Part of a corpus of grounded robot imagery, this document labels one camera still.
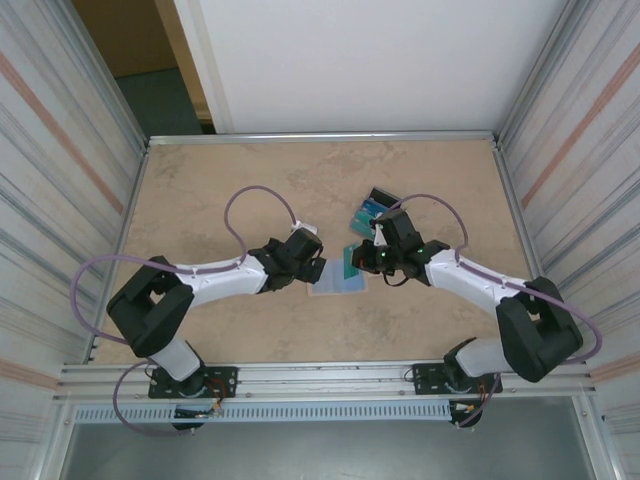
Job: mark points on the green card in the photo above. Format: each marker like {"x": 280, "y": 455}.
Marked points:
{"x": 347, "y": 270}

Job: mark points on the beige leather card wallet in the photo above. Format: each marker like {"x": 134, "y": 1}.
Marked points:
{"x": 357, "y": 287}

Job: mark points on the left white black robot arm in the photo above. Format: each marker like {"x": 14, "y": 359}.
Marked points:
{"x": 145, "y": 310}

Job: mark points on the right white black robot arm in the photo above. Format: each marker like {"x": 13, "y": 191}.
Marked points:
{"x": 540, "y": 335}

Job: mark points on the clear plastic card tray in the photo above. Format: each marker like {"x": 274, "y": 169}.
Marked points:
{"x": 357, "y": 232}

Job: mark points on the dark navy card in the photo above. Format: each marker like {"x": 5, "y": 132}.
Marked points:
{"x": 382, "y": 195}

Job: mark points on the small green circuit board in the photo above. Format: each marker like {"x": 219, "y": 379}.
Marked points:
{"x": 192, "y": 413}

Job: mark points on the grey metal panel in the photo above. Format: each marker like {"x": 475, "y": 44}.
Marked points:
{"x": 325, "y": 450}

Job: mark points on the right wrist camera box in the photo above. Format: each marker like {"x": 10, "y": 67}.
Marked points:
{"x": 380, "y": 235}

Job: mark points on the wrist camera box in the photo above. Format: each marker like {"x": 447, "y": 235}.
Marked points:
{"x": 306, "y": 226}
{"x": 380, "y": 235}

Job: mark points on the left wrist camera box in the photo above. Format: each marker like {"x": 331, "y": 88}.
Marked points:
{"x": 306, "y": 226}

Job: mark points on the long aluminium mounting rail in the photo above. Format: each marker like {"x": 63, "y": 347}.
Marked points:
{"x": 325, "y": 380}

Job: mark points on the aluminium table edge rail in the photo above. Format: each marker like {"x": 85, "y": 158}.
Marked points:
{"x": 325, "y": 137}
{"x": 134, "y": 196}
{"x": 505, "y": 175}

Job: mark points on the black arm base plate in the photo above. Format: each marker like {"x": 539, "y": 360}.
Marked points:
{"x": 225, "y": 380}
{"x": 425, "y": 375}

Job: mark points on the white door frame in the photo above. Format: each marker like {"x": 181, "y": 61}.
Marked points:
{"x": 205, "y": 75}

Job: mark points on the aluminium frame post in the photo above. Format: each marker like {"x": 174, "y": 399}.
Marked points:
{"x": 52, "y": 450}
{"x": 595, "y": 445}

